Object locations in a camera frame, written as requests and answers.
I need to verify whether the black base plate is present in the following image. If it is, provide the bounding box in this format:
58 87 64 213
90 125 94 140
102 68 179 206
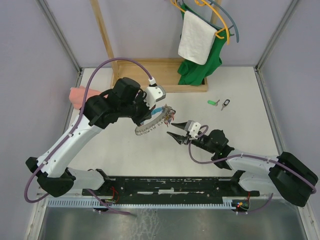
93 176 260 204

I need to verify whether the white towel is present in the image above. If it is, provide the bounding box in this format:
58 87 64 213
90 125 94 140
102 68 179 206
178 11 217 65

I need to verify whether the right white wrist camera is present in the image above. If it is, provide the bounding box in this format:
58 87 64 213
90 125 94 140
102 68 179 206
184 120 202 139

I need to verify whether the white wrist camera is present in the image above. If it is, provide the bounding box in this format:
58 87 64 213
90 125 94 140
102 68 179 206
144 77 167 106
184 120 202 139

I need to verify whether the metal keyring band blue handle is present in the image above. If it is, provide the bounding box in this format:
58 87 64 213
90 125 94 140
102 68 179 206
134 113 164 136

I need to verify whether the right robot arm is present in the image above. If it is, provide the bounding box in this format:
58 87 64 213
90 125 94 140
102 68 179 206
168 120 319 207

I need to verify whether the yellow hanger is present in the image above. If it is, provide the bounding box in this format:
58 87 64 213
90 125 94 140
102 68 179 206
169 0 230 46

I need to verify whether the green tag key right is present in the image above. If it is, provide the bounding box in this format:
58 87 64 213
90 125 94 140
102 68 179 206
207 99 220 106

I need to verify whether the green shirt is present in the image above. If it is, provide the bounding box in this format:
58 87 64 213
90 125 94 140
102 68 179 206
177 3 227 86

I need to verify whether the pink folded cloth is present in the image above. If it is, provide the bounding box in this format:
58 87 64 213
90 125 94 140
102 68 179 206
69 86 102 110

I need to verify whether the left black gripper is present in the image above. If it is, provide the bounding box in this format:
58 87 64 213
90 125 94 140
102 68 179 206
120 91 157 127

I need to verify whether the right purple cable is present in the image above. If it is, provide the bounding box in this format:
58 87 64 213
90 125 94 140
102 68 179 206
187 124 318 216

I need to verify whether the grey-blue hanger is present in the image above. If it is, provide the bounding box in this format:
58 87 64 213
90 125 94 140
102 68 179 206
170 0 240 44

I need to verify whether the purple cable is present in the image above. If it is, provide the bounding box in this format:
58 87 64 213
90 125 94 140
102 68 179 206
187 124 318 216
23 57 155 216

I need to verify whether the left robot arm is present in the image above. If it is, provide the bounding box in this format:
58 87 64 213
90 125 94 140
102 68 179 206
26 77 166 197

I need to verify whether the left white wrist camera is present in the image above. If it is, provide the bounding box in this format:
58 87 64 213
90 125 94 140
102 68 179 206
144 77 167 106

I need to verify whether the black tag key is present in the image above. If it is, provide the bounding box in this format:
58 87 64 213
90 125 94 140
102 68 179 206
221 99 230 110

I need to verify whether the wooden rack frame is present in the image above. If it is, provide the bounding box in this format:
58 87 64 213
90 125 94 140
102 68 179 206
90 0 209 93

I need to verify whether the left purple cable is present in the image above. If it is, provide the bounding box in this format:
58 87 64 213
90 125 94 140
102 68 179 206
23 57 155 216

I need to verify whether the white cable duct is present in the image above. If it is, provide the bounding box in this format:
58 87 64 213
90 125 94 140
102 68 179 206
47 197 240 210

